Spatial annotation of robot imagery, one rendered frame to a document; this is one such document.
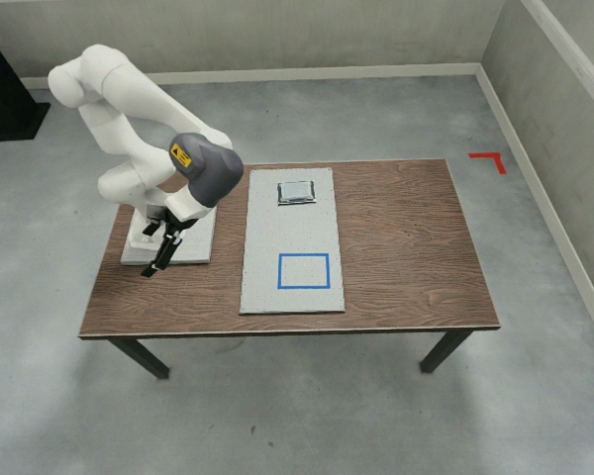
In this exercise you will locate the blue tape outline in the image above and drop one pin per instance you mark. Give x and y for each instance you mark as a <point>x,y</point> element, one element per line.
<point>303,287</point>

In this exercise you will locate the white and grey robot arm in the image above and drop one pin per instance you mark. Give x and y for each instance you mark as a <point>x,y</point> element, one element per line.
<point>207,159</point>

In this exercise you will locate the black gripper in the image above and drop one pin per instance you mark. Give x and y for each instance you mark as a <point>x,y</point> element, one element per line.
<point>169,244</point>

